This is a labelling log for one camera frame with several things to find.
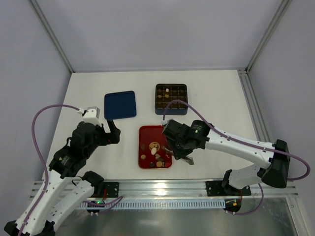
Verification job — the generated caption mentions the metal tongs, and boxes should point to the metal tongs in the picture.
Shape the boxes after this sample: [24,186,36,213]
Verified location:
[162,146,194,165]

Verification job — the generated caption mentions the blue tin lid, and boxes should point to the blue tin lid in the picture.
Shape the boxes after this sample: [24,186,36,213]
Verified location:
[104,91,137,120]

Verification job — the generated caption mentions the blue chocolate tin box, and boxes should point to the blue chocolate tin box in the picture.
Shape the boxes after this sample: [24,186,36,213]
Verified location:
[155,84,188,116]

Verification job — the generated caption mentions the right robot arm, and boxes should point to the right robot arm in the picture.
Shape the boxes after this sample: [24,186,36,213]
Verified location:
[162,119,290,194]

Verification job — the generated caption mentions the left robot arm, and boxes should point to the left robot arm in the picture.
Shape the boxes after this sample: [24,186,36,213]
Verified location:
[4,120,121,236]

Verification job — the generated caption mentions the white oval chocolate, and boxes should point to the white oval chocolate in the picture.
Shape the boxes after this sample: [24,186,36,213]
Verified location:
[151,147,157,155]

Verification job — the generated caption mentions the red lacquer tray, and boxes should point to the red lacquer tray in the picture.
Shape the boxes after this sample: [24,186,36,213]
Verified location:
[138,125,172,169]

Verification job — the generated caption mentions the gold ring cookie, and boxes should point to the gold ring cookie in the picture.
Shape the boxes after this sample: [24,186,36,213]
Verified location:
[149,142,160,151]

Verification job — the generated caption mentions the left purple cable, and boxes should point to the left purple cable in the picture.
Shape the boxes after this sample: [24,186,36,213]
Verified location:
[19,104,82,236]

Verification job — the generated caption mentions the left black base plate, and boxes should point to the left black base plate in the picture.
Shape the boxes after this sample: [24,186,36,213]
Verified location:
[97,181,120,199]

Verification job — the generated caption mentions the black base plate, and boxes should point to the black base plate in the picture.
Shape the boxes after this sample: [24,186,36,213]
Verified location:
[97,181,120,199]
[205,180,252,197]

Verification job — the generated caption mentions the aluminium front rail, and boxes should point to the aluminium front rail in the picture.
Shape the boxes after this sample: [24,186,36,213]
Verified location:
[29,178,300,199]

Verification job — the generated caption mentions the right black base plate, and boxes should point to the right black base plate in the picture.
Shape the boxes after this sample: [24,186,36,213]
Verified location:
[205,180,252,197]

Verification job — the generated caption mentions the white cable duct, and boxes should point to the white cable duct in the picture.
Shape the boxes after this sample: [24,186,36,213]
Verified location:
[78,199,225,210]

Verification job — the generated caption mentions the left aluminium frame post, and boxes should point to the left aluminium frame post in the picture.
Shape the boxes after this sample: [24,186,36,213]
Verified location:
[28,0,75,73]

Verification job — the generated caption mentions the aluminium frame post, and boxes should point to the aluminium frame post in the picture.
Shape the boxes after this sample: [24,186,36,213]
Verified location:
[245,0,292,74]
[28,0,75,73]

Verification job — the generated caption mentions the right aluminium frame post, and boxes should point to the right aluminium frame post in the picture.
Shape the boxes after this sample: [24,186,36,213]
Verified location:
[245,0,292,74]

